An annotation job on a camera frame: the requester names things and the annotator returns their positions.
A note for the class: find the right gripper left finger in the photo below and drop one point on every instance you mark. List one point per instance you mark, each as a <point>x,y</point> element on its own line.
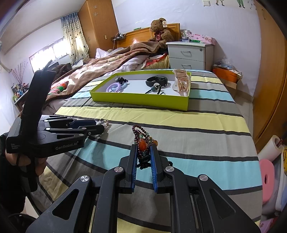
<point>90,204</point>

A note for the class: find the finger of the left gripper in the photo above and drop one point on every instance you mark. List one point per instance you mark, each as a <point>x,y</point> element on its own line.
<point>69,132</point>
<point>65,122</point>

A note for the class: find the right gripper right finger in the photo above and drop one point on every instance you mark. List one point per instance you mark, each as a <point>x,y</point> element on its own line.
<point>197,204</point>

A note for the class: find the black small hair clip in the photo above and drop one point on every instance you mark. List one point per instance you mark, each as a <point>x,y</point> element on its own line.
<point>121,80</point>

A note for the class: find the black wristband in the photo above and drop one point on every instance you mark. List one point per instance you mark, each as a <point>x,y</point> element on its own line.
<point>161,80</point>

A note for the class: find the rose gold claw hair clip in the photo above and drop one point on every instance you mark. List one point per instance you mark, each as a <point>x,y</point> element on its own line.
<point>182,82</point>

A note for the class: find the person's left hand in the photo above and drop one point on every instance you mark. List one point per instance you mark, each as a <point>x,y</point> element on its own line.
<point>22,160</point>

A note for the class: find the red green plaid cushion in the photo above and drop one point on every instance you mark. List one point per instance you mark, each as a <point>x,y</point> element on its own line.
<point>58,88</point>

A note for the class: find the brown fleece blanket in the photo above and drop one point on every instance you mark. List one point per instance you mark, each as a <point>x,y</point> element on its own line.
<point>127,59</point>

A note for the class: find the striped tablecloth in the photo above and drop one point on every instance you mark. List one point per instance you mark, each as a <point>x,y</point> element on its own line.
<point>210,138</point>

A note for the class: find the pink foam stool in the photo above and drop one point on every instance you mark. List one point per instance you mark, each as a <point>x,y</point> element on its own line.
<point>268,177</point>

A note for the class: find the patterned window curtain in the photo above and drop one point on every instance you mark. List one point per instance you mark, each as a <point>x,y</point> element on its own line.
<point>74,36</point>

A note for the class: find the lime green shallow box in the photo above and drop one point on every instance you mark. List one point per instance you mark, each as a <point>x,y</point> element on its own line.
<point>138,93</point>

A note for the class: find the yellow mattress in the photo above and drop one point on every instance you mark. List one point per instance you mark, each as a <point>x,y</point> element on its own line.
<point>159,63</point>

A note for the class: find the white paper roll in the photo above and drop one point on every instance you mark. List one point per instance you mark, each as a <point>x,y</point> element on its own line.
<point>272,149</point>

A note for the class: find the wooden wardrobe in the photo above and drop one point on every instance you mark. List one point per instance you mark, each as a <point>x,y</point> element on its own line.
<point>98,24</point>

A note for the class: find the wooden headboard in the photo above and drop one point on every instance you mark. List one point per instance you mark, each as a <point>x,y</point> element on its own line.
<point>145,34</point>

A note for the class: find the grey drawer nightstand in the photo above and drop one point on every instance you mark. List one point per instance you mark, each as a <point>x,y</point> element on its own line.
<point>189,55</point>

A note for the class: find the brown teddy bear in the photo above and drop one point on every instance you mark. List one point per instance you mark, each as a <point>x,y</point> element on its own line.
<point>160,33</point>

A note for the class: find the wooden door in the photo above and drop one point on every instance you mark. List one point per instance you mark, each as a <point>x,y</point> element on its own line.
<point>269,103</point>

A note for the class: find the orange storage box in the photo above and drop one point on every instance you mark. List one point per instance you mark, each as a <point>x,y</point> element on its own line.
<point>227,73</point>

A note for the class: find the pink floral box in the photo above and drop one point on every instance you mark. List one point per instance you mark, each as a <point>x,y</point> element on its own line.
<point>202,39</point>

